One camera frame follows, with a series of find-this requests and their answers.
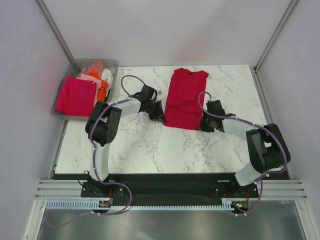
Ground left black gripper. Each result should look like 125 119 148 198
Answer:
145 100 167 124

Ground white t shirt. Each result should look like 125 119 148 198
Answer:
100 68 114 87

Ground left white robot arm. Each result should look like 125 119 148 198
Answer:
85 85 167 197

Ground salmon pink t shirt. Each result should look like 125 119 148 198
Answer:
83 59 104 78

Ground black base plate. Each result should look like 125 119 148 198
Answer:
81 173 259 206

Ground white slotted cable duct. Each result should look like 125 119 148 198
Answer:
45 198 249 211

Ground orange t shirt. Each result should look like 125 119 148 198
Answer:
89 70 109 102

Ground light pink t shirt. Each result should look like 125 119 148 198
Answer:
76 73 102 105

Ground clear plastic bin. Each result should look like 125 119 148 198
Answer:
50 58 119 120

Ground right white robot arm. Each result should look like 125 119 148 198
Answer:
199 100 291 197

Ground red t shirt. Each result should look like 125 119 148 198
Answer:
163 68 209 130

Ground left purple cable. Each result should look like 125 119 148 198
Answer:
89 74 147 186

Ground folded magenta t shirt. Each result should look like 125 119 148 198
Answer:
55 76 97 117

